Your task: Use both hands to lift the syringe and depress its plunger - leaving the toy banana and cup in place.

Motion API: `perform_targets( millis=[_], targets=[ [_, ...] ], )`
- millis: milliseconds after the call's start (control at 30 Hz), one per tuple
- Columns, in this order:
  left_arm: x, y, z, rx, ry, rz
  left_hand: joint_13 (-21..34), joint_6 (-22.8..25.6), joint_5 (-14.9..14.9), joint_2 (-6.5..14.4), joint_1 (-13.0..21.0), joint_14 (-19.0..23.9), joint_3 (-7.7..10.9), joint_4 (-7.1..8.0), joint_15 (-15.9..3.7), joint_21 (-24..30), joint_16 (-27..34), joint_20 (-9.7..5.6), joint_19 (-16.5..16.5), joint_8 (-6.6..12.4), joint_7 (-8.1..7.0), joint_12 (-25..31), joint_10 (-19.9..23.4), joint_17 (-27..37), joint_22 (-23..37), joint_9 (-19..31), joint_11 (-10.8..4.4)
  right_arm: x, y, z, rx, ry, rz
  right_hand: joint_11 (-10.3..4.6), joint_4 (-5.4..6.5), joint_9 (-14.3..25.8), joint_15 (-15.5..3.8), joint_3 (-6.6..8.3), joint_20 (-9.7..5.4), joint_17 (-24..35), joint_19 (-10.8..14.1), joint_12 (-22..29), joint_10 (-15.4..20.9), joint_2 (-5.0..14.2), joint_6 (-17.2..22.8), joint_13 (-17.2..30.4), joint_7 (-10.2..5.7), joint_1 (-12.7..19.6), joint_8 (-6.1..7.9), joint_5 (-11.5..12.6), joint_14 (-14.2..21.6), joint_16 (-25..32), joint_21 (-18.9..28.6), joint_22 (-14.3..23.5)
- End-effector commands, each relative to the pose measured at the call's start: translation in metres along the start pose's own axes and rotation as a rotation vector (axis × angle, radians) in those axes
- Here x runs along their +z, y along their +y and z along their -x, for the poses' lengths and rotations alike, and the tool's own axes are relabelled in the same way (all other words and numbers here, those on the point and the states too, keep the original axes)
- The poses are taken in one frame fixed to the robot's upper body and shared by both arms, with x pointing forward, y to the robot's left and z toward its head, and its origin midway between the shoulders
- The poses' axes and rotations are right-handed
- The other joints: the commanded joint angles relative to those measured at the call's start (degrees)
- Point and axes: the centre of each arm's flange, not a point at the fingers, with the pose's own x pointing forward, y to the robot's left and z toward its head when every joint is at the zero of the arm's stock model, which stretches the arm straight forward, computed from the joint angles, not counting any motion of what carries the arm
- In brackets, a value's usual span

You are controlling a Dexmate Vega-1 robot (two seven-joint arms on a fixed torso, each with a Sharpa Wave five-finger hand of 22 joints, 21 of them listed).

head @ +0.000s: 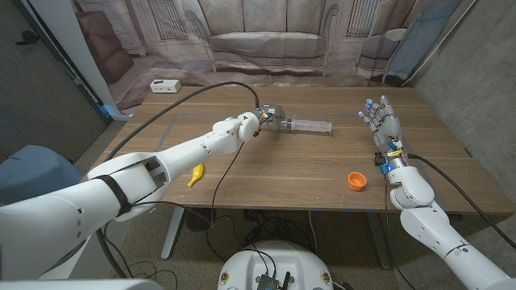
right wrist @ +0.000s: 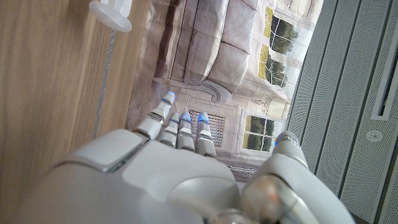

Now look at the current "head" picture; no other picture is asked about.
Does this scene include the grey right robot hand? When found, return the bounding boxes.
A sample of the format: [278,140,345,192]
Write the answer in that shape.
[357,94,406,170]

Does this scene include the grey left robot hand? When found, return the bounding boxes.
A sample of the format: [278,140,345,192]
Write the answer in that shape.
[256,103,288,132]

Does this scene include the large clear plastic syringe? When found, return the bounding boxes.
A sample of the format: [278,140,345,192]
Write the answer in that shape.
[277,116,333,135]

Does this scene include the small orange cup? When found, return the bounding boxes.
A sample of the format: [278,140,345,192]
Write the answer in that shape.
[347,172,368,192]

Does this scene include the yellow toy banana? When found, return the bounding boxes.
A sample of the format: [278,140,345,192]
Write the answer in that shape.
[186,163,205,189]

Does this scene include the printed sofa room backdrop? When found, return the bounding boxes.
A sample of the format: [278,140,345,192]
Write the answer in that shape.
[72,0,476,112]

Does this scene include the white power outlet box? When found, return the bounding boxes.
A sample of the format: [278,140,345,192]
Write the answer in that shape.
[149,78,182,94]

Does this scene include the grey table leg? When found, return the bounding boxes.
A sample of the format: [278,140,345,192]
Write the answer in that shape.
[366,211,393,270]

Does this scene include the black round ribbed disc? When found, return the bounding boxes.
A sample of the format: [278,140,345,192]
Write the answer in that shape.
[185,207,217,233]

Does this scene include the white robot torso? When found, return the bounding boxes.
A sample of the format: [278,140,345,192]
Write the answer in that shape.
[217,240,335,290]

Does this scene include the white table leg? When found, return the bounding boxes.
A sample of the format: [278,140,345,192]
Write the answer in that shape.
[160,207,186,261]

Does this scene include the white upright panel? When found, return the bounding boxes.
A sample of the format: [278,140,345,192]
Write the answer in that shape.
[27,0,132,122]

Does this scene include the blue padded chair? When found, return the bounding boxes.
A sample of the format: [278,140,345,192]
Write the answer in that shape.
[0,144,84,206]

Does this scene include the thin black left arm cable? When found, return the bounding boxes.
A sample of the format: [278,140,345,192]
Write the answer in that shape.
[132,141,245,229]

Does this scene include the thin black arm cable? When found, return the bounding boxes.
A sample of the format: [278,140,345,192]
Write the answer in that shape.
[132,141,245,229]
[382,173,418,290]

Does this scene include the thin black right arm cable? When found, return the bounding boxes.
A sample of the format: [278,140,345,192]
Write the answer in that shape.
[382,173,418,290]

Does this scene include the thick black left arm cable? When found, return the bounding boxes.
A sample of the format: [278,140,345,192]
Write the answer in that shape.
[95,81,261,280]

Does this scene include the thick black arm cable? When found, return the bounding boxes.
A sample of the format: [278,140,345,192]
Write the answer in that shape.
[406,151,516,251]
[95,81,261,280]

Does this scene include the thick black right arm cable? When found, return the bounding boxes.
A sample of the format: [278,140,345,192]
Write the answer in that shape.
[406,151,516,251]

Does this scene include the tangled black floor cables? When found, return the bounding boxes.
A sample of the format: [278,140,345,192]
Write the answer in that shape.
[205,209,319,263]

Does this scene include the white flat base plate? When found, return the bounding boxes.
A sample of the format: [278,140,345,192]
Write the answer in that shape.
[38,207,135,281]

